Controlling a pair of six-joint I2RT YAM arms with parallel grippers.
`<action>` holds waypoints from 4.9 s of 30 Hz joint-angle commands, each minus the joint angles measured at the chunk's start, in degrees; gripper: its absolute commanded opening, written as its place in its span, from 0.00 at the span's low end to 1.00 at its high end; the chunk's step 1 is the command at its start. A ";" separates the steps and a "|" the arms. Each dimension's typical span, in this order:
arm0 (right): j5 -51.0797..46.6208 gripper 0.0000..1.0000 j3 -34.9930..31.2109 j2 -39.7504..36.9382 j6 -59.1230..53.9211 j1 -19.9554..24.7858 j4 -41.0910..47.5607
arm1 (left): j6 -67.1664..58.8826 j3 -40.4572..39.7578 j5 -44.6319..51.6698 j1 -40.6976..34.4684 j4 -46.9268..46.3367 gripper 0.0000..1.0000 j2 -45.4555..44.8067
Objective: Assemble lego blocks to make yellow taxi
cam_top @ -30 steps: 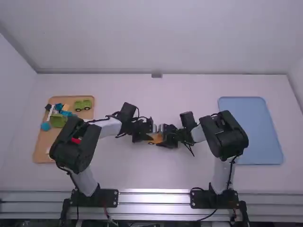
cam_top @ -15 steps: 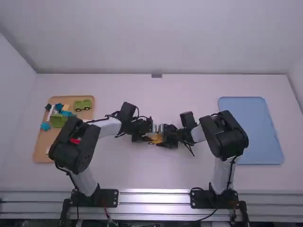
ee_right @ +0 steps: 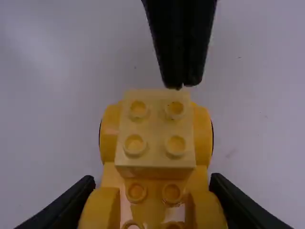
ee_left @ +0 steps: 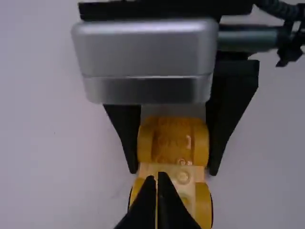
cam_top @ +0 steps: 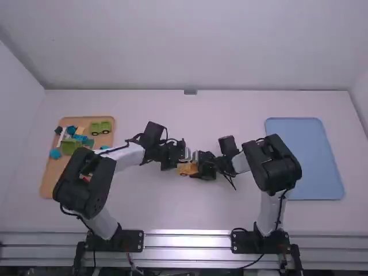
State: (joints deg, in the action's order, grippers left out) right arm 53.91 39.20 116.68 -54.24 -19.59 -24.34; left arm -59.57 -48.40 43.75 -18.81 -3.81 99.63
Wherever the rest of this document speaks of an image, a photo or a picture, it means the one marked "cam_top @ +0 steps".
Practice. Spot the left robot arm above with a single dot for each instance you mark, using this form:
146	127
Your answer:
126	156

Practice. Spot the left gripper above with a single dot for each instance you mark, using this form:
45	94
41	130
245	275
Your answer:
172	153

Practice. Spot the tan tray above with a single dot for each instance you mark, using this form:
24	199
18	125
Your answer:
49	181

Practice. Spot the blue mat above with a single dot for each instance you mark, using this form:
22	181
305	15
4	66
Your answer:
310	149

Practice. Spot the black toy brick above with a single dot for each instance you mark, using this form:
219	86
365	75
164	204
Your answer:
58	130

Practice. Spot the green toy car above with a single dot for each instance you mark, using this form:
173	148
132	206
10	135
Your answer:
100	128

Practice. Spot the light blue toy brick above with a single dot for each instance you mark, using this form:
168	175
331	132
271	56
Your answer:
104	147

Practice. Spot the yellow toy car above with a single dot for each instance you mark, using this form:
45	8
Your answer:
187	169

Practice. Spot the white toy brick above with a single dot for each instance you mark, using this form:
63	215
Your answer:
63	138

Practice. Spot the silver rails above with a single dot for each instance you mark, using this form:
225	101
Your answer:
187	244

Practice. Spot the teal flat toy brick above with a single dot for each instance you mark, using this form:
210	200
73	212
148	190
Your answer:
89	143

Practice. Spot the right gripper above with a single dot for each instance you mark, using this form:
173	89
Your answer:
207	166

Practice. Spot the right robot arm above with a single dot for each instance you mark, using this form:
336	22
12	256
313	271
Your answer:
273	161

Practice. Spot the green toy brick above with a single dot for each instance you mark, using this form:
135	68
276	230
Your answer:
69	147

